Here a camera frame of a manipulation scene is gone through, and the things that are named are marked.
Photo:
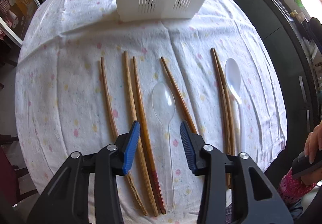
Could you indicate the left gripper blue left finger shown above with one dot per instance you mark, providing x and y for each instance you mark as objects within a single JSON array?
[{"x": 130, "y": 141}]

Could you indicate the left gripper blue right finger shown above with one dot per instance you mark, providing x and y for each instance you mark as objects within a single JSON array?
[{"x": 188, "y": 145}]

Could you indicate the light wooden chopstick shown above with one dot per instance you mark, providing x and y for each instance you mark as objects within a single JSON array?
[{"x": 140, "y": 152}]

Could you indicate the dark red-tipped chopstick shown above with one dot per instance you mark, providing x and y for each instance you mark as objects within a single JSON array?
[{"x": 151, "y": 166}]

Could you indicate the clear plastic spoon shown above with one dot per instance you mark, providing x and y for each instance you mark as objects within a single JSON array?
[{"x": 164, "y": 109}]

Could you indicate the white plastic spoon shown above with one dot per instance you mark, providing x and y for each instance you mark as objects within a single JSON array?
[{"x": 233, "y": 80}]

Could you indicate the person's right hand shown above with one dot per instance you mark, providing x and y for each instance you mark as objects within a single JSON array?
[{"x": 313, "y": 143}]

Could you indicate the white floral tablecloth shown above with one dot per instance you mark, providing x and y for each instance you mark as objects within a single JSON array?
[{"x": 59, "y": 98}]

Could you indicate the green lower cabinets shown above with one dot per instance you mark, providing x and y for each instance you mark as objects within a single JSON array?
[{"x": 283, "y": 39}]

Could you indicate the glass sliding door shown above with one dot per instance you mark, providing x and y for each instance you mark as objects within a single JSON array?
[{"x": 25, "y": 10}]

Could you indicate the red checkered apron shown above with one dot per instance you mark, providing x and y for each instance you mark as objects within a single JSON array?
[{"x": 7, "y": 15}]

